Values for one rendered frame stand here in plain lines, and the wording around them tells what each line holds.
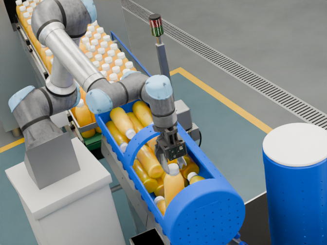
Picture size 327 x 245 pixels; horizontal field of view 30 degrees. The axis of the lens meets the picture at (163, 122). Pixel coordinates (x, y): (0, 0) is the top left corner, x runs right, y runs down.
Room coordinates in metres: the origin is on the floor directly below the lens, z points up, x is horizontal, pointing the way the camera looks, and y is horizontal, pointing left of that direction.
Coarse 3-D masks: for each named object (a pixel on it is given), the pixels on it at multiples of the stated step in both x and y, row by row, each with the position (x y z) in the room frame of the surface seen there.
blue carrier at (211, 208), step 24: (96, 120) 2.27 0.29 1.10; (192, 144) 1.81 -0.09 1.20; (216, 168) 1.69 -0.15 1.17; (144, 192) 1.69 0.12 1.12; (192, 192) 1.51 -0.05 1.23; (216, 192) 1.51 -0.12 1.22; (168, 216) 1.50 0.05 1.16; (192, 216) 1.48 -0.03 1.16; (216, 216) 1.51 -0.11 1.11; (240, 216) 1.53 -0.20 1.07; (192, 240) 1.48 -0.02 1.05; (216, 240) 1.50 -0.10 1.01
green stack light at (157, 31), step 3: (162, 24) 2.85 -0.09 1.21; (150, 27) 2.85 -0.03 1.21; (159, 27) 2.83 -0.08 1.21; (162, 27) 2.85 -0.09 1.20; (153, 30) 2.83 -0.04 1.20; (156, 30) 2.83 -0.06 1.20; (159, 30) 2.83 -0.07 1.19; (162, 30) 2.84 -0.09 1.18; (153, 33) 2.84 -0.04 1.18; (156, 33) 2.83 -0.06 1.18; (159, 33) 2.83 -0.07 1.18; (162, 33) 2.84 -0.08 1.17
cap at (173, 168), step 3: (168, 165) 1.60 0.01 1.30; (171, 165) 1.60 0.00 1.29; (174, 165) 1.59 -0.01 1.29; (177, 165) 1.59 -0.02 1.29; (171, 168) 1.58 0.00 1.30; (174, 168) 1.58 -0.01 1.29; (177, 168) 1.58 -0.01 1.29; (171, 171) 1.57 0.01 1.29; (174, 171) 1.57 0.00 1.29; (177, 171) 1.57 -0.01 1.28
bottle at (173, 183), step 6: (168, 174) 1.58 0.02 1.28; (174, 174) 1.57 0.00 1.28; (180, 174) 1.58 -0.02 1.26; (168, 180) 1.57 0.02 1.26; (174, 180) 1.56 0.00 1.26; (180, 180) 1.57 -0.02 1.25; (168, 186) 1.56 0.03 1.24; (174, 186) 1.55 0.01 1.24; (180, 186) 1.56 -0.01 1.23; (168, 192) 1.56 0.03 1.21; (174, 192) 1.55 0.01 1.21; (168, 198) 1.56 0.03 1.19; (168, 204) 1.56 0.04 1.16
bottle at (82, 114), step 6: (78, 108) 2.44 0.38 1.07; (84, 108) 2.44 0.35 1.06; (78, 114) 2.43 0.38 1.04; (84, 114) 2.43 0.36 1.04; (90, 114) 2.46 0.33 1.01; (78, 120) 2.44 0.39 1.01; (84, 120) 2.43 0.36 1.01; (90, 120) 2.44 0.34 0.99; (84, 132) 2.43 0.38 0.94; (90, 132) 2.43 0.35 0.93
